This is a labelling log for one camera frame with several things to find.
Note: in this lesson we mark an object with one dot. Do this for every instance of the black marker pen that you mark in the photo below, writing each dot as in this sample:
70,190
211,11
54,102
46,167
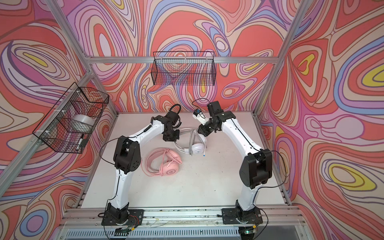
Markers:
79,145

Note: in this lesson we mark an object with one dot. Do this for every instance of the white headphones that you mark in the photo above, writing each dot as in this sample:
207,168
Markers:
197,143

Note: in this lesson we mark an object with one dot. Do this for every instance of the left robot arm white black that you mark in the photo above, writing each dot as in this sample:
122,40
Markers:
127,156

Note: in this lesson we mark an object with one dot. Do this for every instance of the aluminium front rail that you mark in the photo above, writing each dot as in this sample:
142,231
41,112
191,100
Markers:
273,215

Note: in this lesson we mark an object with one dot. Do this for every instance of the pink cat-ear headphones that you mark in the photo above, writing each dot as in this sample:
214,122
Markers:
169,166

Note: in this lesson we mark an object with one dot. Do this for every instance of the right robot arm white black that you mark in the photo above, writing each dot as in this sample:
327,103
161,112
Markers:
256,168

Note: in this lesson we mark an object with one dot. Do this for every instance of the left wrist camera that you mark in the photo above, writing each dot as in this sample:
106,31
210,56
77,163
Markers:
174,116

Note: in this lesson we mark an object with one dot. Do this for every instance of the black wire basket back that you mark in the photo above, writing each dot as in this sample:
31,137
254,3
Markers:
184,68

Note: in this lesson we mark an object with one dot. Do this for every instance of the black wire basket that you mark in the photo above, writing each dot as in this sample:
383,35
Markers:
184,68
58,134

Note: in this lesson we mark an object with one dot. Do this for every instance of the silver tape roll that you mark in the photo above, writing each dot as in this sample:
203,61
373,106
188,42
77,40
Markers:
82,123

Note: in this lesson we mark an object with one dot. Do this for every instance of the black wire basket left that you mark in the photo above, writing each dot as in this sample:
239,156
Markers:
58,134

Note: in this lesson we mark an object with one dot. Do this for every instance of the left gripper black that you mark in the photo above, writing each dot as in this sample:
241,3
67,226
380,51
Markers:
177,137

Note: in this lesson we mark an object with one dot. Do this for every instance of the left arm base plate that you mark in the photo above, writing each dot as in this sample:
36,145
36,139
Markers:
124,217

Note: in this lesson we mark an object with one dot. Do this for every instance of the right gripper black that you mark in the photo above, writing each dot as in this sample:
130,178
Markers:
205,132

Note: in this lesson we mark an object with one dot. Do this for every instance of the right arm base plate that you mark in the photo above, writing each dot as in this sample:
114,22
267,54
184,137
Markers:
231,216

